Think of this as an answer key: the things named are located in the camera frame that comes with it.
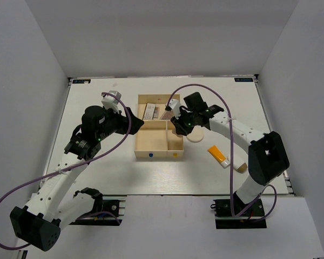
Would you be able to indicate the orange cosmetic tube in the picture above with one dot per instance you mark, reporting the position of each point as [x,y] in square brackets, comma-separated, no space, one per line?
[220,158]

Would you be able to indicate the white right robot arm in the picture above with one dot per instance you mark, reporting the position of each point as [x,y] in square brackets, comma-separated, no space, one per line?
[267,157]

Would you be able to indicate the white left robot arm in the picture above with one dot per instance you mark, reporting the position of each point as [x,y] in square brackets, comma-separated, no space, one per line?
[41,220]

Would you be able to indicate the glitter eyeshadow palette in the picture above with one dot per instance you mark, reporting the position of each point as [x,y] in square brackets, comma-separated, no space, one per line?
[156,113]

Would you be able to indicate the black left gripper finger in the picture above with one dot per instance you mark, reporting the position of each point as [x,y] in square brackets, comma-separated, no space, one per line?
[135,122]
[132,128]

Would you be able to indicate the cream wooden organizer box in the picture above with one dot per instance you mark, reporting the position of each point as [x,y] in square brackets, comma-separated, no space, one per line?
[155,139]

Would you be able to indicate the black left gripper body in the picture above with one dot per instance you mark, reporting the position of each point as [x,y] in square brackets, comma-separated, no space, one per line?
[114,123]

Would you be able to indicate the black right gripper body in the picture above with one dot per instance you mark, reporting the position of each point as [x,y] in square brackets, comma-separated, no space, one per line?
[187,119]

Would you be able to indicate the white bottle with cork cap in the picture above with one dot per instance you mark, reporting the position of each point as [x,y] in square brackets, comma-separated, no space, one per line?
[240,166]

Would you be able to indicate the dark table corner label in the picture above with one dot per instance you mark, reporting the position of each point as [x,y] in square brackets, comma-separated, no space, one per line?
[243,80]

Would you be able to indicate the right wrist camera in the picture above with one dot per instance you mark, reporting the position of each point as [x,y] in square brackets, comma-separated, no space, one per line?
[173,105]

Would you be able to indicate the round cream powder puff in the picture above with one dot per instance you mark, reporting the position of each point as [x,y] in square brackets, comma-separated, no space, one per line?
[196,135]

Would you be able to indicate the left table corner label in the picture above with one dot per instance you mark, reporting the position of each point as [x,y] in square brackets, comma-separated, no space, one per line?
[81,81]

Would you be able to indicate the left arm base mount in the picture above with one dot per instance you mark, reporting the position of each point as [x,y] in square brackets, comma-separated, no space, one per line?
[108,212]

